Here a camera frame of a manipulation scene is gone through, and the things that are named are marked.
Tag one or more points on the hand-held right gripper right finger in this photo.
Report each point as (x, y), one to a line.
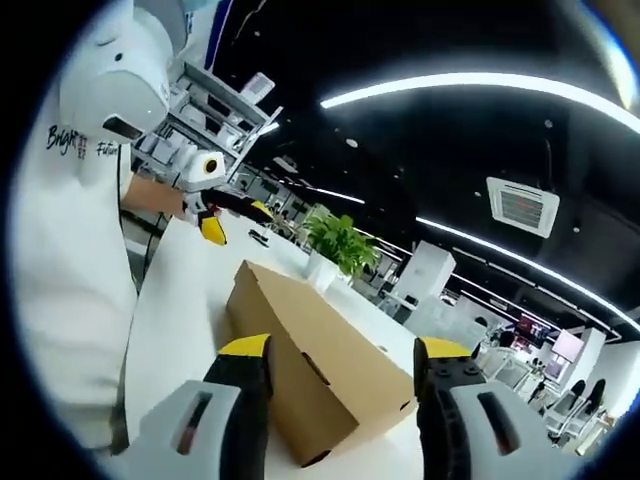
(470, 430)

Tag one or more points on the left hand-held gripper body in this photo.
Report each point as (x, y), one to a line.
(202, 172)

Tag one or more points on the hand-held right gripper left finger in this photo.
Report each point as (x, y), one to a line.
(200, 430)

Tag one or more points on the brown cardboard shoe box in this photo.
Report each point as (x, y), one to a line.
(320, 360)

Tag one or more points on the black small tool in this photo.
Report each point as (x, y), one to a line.
(259, 237)

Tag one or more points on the grey shelf rack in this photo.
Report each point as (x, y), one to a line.
(215, 120)

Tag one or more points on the green plant in white pot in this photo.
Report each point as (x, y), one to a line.
(340, 245)

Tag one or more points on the small red screen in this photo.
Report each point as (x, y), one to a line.
(534, 327)

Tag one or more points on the small pink screen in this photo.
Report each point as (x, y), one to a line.
(566, 346)

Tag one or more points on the white chest device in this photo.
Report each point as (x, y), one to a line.
(115, 75)

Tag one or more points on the ceiling light strip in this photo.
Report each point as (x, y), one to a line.
(450, 82)
(525, 260)

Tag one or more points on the ceiling air conditioner vent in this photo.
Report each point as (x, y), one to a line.
(522, 206)

